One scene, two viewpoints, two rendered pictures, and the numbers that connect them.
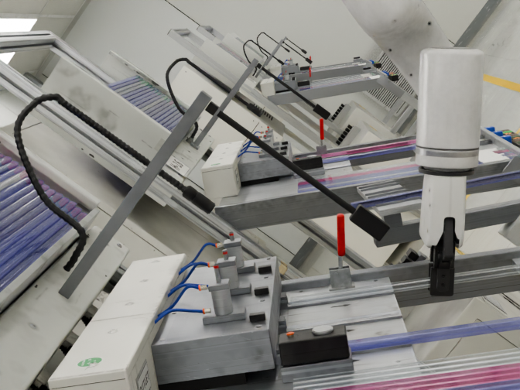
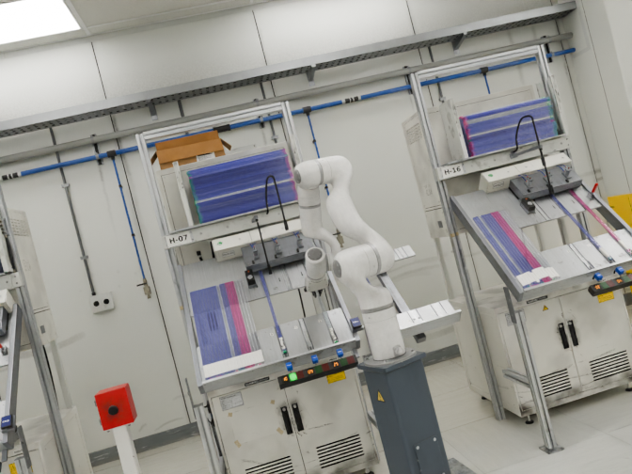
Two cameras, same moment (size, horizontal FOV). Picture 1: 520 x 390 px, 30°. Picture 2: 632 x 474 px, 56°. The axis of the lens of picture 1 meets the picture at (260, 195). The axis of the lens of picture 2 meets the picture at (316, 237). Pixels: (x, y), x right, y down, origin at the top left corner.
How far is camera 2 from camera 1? 272 cm
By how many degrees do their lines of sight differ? 72
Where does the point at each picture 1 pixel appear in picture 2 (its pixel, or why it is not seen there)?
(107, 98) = (454, 125)
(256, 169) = (513, 187)
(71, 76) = (450, 107)
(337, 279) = not seen: hidden behind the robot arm
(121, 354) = (223, 246)
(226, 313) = (254, 255)
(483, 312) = (494, 316)
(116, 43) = not seen: outside the picture
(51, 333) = (230, 229)
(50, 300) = (244, 221)
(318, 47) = not seen: outside the picture
